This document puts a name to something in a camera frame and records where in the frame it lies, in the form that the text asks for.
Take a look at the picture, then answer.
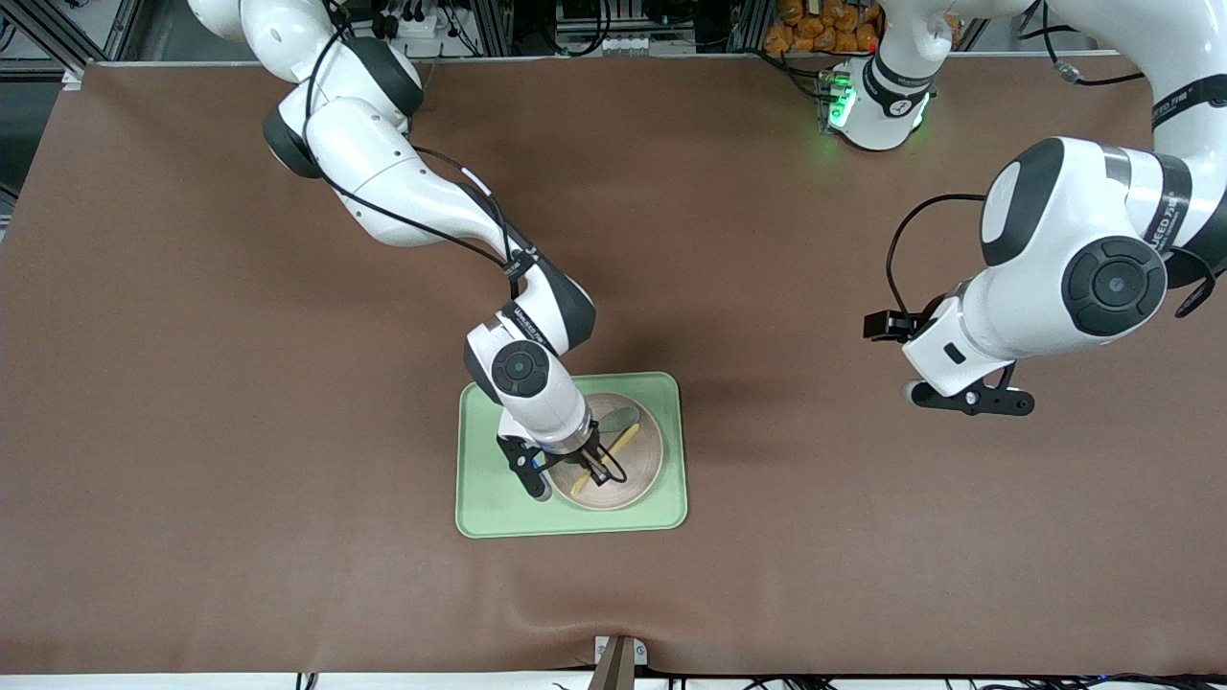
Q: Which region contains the aluminium diagonal frame strut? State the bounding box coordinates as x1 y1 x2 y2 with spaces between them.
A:
14 0 89 76

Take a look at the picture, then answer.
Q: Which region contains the white connector row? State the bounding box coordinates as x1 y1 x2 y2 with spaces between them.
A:
564 34 645 57

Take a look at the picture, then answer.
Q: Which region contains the beige round plate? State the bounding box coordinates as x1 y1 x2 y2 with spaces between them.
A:
551 391 664 512

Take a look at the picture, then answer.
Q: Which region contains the aluminium frame post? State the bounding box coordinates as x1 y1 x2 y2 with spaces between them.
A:
730 0 768 54
476 0 514 57

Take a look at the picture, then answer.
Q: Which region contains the light green rectangular tray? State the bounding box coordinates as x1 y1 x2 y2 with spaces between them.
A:
455 372 689 540

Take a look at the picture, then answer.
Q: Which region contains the yellow plastic fork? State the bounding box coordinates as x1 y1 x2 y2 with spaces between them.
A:
570 425 641 497

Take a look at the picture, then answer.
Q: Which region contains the brown table mat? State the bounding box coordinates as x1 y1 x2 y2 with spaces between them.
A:
0 56 1227 677

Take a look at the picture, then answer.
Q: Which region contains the white power strip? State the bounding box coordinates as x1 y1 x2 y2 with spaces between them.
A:
398 8 451 41

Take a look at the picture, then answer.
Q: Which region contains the metal table edge clamp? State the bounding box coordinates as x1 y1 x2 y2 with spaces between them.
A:
592 634 649 690

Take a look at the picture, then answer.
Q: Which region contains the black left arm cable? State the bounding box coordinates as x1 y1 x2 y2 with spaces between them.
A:
887 0 1218 319

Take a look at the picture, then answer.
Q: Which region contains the orange lumpy objects pile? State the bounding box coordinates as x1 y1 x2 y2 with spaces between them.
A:
764 0 883 55

